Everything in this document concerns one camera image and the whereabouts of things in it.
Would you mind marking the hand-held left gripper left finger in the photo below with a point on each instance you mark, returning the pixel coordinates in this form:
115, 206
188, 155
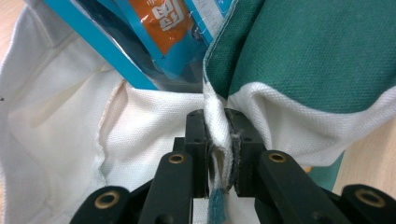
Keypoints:
197, 140

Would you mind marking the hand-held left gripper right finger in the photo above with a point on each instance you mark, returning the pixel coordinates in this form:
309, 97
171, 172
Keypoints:
247, 146

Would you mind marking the blue packet with orange label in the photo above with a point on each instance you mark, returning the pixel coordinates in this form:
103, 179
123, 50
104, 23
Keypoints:
162, 18

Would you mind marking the white tote bag coloured shapes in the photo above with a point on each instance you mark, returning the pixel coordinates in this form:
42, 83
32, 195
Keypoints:
62, 124

